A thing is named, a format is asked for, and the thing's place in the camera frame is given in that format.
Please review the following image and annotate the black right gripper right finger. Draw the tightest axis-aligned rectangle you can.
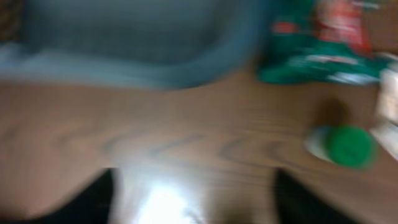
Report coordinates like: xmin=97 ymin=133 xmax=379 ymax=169
xmin=273 ymin=168 xmax=359 ymax=224

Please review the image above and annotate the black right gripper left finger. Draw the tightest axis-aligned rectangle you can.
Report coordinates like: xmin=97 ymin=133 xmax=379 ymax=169
xmin=1 ymin=168 xmax=114 ymax=224

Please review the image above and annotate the green lid glass jar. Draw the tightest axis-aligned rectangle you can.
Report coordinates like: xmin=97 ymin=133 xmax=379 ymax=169
xmin=304 ymin=125 xmax=377 ymax=169

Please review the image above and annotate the beige PanTree snack bag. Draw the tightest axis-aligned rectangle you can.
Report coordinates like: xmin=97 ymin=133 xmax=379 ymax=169
xmin=371 ymin=52 xmax=397 ymax=160

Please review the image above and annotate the green Nescafe coffee bag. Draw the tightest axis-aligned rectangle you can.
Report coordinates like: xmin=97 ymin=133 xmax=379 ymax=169
xmin=257 ymin=0 xmax=397 ymax=85

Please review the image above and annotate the grey plastic basket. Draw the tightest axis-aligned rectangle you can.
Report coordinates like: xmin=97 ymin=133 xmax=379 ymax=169
xmin=1 ymin=0 xmax=275 ymax=89

